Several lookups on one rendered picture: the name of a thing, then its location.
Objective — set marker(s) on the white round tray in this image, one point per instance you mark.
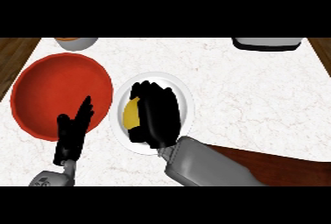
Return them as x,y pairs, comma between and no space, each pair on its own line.
188,108

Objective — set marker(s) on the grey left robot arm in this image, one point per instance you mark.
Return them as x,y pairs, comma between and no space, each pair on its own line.
54,176

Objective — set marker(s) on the grey cup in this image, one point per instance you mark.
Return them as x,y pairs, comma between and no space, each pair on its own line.
77,43

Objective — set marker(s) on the yellow lemon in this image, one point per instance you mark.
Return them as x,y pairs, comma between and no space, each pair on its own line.
132,115

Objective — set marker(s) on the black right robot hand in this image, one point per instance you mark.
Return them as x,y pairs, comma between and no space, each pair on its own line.
157,116

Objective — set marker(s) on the red round plate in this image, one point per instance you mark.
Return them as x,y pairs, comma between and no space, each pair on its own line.
52,90

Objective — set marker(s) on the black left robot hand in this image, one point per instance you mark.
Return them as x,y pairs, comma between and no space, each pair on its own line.
71,137

